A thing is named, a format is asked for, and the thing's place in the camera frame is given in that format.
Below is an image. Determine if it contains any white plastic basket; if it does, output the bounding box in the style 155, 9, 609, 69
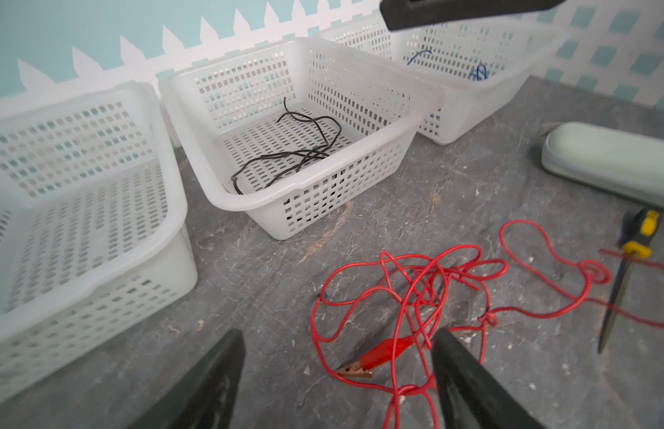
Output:
0, 83, 198, 404
319, 14, 568, 146
159, 39, 445, 241

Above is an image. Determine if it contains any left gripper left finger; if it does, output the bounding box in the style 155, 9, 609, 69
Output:
130, 329, 246, 428

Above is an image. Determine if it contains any mint green zip case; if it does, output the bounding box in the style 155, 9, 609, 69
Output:
541, 122, 664, 209

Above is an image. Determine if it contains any left white plastic basket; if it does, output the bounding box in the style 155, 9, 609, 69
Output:
0, 83, 198, 404

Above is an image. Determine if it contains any black cable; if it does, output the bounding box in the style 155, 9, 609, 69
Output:
231, 95, 344, 195

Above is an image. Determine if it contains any red cable tangle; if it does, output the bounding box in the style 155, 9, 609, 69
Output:
309, 218, 664, 429

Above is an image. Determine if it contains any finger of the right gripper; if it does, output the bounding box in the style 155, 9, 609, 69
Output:
380, 0, 564, 31

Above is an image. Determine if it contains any yellow black small screwdriver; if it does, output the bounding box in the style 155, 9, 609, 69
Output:
598, 208, 660, 355

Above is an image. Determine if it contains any middle white plastic basket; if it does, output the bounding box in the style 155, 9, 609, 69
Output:
159, 39, 445, 241

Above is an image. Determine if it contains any right white plastic basket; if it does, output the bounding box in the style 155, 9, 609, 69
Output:
319, 14, 568, 146

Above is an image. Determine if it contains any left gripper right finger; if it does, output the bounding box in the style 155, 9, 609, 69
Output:
431, 328, 544, 429

